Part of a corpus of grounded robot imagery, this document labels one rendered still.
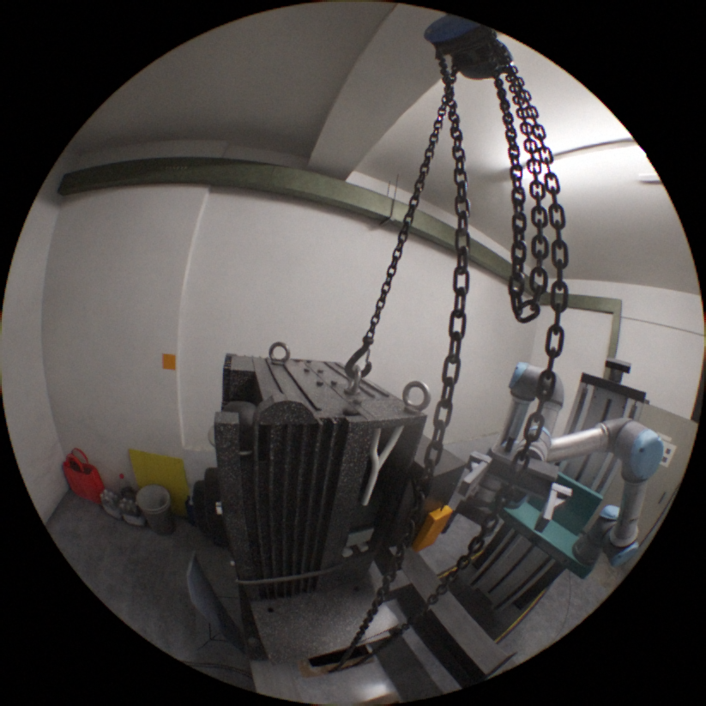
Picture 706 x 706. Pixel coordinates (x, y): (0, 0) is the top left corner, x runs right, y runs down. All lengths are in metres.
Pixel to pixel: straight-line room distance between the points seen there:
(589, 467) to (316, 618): 1.22
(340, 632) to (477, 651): 0.65
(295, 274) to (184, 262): 0.72
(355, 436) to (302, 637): 0.71
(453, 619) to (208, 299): 2.15
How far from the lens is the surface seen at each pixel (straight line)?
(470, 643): 1.33
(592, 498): 1.25
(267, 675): 1.14
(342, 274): 1.64
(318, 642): 0.91
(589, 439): 0.82
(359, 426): 0.45
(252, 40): 1.32
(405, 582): 1.35
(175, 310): 1.60
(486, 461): 0.44
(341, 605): 0.96
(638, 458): 0.76
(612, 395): 1.24
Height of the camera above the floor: 1.79
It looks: 8 degrees down
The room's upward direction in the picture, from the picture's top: 10 degrees clockwise
